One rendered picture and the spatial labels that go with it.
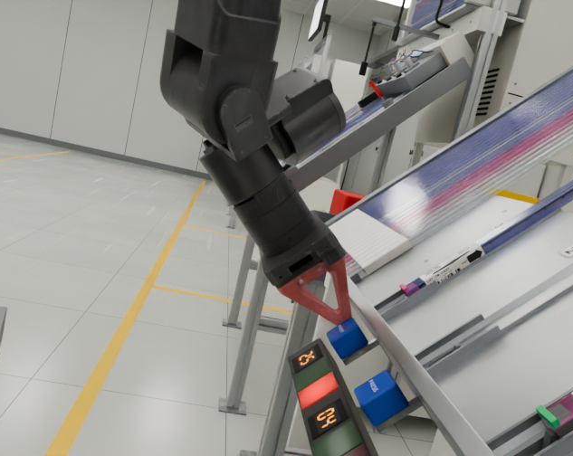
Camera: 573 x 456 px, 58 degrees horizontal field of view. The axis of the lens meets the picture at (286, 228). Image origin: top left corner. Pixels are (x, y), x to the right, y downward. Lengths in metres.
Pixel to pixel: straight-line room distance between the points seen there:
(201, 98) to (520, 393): 0.28
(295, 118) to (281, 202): 0.07
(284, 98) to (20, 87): 9.17
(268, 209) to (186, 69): 0.13
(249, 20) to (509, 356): 0.28
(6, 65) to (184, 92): 9.27
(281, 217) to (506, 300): 0.19
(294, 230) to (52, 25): 9.13
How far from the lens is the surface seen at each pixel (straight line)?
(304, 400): 0.47
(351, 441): 0.40
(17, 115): 9.56
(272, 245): 0.44
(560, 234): 0.49
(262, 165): 0.43
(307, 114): 0.45
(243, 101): 0.38
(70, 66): 9.34
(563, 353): 0.36
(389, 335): 0.41
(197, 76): 0.39
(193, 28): 0.39
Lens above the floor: 0.85
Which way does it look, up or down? 9 degrees down
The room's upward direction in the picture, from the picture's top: 13 degrees clockwise
